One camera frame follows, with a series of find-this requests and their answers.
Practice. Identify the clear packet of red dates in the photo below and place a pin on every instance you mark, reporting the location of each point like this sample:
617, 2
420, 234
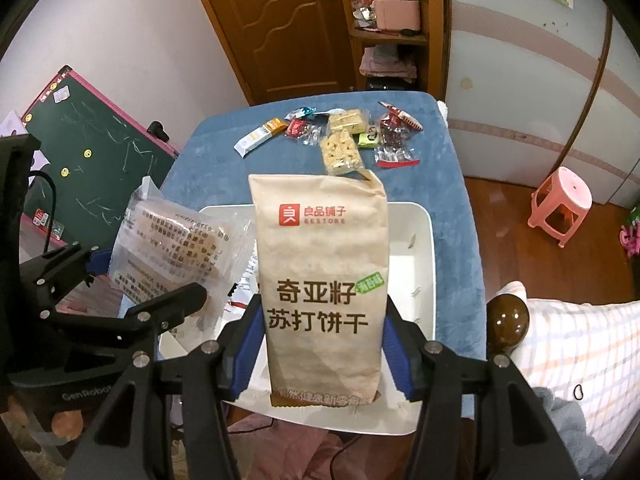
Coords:
395, 130

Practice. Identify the kraft paper cracker bag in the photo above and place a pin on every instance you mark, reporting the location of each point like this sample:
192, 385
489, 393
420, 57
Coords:
320, 260

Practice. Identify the pale blue wardrobe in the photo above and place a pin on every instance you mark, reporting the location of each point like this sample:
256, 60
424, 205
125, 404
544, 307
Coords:
525, 85

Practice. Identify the white plastic bin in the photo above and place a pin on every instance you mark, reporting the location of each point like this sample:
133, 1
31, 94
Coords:
405, 270

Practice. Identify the pink plastic stool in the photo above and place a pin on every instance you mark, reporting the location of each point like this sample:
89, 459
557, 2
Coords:
565, 185

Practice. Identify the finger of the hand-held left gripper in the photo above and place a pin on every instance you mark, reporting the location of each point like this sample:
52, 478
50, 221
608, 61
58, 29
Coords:
97, 261
170, 302

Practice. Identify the green small packet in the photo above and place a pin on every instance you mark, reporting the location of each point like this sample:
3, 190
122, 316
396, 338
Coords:
365, 141

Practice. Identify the blue table cloth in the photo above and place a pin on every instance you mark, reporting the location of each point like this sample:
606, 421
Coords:
225, 175

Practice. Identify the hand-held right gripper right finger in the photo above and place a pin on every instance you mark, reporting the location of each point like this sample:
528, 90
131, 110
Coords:
397, 350

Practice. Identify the black case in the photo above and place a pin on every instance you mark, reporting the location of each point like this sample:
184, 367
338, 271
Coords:
390, 84

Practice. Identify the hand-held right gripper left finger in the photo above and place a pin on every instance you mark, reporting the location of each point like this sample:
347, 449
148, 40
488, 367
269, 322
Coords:
247, 340

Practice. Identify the clear-wrapped cake packet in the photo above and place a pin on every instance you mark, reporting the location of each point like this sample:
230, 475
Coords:
170, 240

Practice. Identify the white orange snack bar packet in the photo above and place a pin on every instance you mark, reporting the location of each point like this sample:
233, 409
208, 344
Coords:
255, 139

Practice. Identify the grey towel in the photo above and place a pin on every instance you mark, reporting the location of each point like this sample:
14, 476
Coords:
560, 430

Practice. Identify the clear rice cracker packet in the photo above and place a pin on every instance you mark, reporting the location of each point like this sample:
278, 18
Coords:
340, 152
347, 120

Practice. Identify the brown bedpost knob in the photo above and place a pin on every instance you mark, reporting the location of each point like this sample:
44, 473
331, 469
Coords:
507, 320

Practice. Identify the wooden shelf unit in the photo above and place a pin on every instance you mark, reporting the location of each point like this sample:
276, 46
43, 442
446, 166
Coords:
437, 20

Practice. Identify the green chalkboard with pink frame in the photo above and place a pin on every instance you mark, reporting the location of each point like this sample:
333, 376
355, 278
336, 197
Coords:
100, 150

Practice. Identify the pink green toy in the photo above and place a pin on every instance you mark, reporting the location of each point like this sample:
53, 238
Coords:
631, 235

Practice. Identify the wooden door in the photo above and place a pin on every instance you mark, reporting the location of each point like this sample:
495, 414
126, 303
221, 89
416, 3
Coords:
260, 20

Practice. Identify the folded pink cloth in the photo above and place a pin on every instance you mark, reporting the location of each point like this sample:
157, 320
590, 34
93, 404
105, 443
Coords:
387, 60

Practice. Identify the clear packet with red label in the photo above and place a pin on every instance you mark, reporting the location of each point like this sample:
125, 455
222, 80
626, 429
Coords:
397, 157

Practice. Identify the silver foil packets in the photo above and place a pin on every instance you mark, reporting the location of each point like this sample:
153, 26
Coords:
365, 12

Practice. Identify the small black object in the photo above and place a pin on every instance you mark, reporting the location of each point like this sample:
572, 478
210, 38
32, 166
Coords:
159, 130

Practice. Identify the red snack packet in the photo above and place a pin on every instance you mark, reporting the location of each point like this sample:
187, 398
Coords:
297, 129

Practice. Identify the plaid blanket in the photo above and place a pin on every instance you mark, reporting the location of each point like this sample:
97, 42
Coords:
585, 350

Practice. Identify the small clear candy packet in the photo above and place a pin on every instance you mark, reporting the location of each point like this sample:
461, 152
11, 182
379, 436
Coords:
312, 135

